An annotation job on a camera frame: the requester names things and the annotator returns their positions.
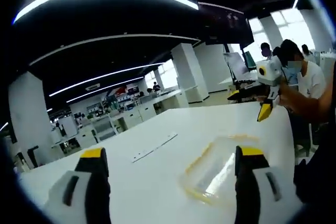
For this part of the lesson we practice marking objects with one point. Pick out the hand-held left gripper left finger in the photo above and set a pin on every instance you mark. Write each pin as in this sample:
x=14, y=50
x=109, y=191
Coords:
x=78, y=195

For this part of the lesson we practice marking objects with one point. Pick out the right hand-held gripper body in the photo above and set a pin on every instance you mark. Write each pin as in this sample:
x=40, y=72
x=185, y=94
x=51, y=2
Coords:
x=271, y=73

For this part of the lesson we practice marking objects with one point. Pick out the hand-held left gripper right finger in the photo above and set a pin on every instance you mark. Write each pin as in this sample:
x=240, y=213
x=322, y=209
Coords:
x=257, y=195

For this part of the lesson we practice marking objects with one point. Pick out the clear storage box yellow latches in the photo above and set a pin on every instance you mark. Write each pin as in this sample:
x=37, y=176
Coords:
x=207, y=171

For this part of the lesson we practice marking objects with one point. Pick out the person's right hand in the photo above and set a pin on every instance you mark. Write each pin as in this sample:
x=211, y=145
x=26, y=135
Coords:
x=290, y=98

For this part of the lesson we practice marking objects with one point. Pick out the bright window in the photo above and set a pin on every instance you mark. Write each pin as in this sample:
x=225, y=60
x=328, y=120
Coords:
x=168, y=74
x=288, y=24

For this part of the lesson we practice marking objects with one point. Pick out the dark hanging screen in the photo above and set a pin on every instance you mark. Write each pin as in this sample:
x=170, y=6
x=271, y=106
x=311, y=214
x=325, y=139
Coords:
x=225, y=24

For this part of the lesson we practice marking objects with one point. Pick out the grey mesh office chair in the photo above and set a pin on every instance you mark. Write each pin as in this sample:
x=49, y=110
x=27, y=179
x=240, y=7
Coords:
x=103, y=129

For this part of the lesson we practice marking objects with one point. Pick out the operator in black shirt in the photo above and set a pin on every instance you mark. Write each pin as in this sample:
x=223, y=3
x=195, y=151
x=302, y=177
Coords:
x=323, y=155

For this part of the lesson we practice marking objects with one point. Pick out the white square pillar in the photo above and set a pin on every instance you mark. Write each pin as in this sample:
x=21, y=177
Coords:
x=29, y=119
x=189, y=72

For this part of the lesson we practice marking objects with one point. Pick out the white ruler strip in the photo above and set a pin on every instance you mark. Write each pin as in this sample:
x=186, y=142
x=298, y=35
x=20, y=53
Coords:
x=155, y=147

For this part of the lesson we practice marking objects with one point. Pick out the row of white desks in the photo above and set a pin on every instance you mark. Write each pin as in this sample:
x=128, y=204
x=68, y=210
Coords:
x=131, y=113

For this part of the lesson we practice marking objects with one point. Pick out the ceiling air vent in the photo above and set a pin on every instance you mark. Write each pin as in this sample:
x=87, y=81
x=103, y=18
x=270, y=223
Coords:
x=93, y=87

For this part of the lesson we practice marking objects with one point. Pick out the thin ceiling light strip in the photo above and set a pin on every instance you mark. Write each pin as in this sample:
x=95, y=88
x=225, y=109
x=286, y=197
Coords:
x=105, y=88
x=105, y=76

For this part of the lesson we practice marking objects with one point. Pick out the curved white ceiling trim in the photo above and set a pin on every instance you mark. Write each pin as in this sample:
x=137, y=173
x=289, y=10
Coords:
x=157, y=35

